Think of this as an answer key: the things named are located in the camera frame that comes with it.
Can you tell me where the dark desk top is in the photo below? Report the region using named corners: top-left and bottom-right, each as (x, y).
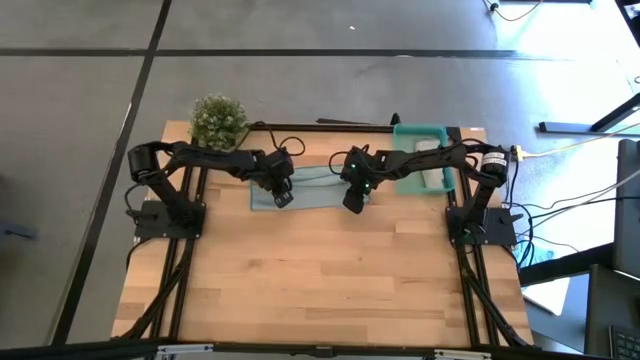
top-left (583, 263), bottom-right (640, 359)

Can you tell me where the black desk leg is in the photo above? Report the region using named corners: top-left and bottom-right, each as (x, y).
top-left (538, 92), bottom-right (640, 135)

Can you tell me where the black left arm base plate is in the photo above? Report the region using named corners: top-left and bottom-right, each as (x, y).
top-left (124, 198), bottom-right (207, 240)

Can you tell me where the green plastic basket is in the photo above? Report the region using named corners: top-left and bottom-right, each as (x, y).
top-left (392, 123), bottom-right (457, 196)

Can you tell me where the black floor cable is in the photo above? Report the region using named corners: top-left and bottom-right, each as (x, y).
top-left (482, 0), bottom-right (545, 23)

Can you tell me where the silver frame bracket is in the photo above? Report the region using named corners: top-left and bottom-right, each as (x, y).
top-left (155, 343), bottom-right (215, 360)
top-left (433, 348), bottom-right (494, 360)

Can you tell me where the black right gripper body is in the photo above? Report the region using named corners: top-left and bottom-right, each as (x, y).
top-left (339, 146), bottom-right (386, 194)

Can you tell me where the grey microfiber towel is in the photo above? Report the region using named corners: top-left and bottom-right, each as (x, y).
top-left (413, 139), bottom-right (447, 190)

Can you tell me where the black desk beam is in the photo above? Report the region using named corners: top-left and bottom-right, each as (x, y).
top-left (518, 242), bottom-right (616, 287)

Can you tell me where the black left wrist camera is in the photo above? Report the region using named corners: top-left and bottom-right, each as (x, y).
top-left (273, 189), bottom-right (295, 210)

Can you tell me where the beige power cable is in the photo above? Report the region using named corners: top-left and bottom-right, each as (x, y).
top-left (522, 122), bottom-right (640, 159)

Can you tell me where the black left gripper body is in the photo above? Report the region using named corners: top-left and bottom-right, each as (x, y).
top-left (258, 148), bottom-right (296, 194)

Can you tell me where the thin black bar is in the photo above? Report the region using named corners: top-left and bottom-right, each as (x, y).
top-left (316, 117), bottom-right (392, 126)

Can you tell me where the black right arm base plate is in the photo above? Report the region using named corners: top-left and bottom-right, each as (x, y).
top-left (446, 207), bottom-right (519, 247)

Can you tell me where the blue microfiber towel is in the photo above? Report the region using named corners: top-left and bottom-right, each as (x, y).
top-left (249, 165), bottom-right (372, 212)

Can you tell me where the black cable bundle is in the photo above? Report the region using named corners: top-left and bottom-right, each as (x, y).
top-left (499, 157), bottom-right (640, 269)

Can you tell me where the potted green plant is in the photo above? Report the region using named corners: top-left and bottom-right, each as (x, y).
top-left (188, 93), bottom-right (250, 151)

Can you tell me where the white paper sheet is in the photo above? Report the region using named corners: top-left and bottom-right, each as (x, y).
top-left (522, 277), bottom-right (571, 316)

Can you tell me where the black keyboard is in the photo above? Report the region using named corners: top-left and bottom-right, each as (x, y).
top-left (608, 324), bottom-right (640, 360)

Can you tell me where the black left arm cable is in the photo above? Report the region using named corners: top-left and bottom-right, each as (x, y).
top-left (248, 121), bottom-right (307, 157)

